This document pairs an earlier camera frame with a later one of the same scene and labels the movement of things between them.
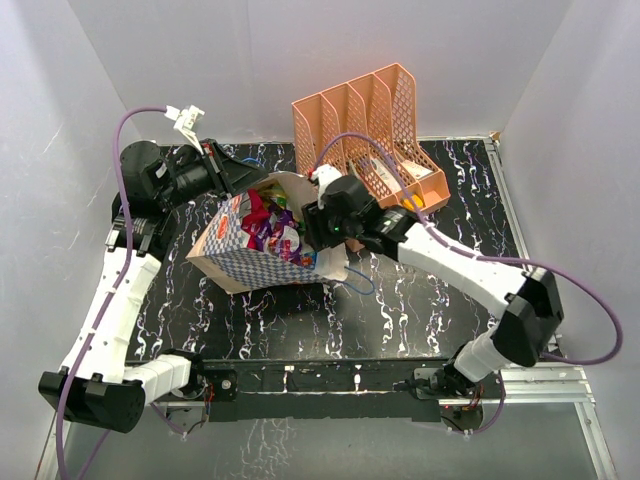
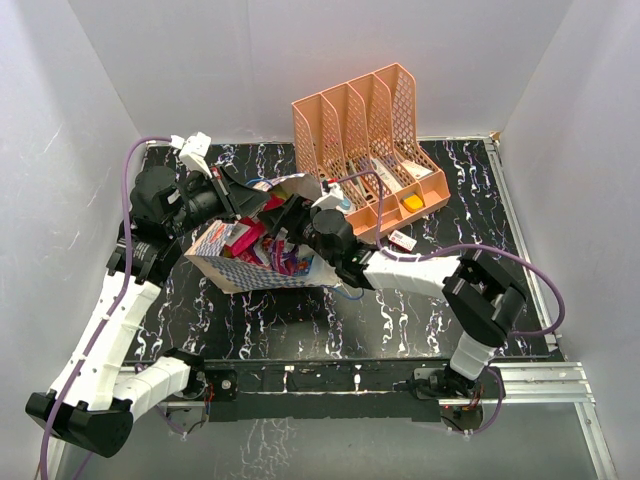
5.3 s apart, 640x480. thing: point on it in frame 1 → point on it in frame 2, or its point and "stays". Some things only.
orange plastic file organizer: x=369 y=127 stays
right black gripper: x=316 y=235 → x=298 y=212
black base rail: x=331 y=390 stays
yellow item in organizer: x=409 y=205 stays
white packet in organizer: x=417 y=170 stays
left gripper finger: x=230 y=175 → x=243 y=199
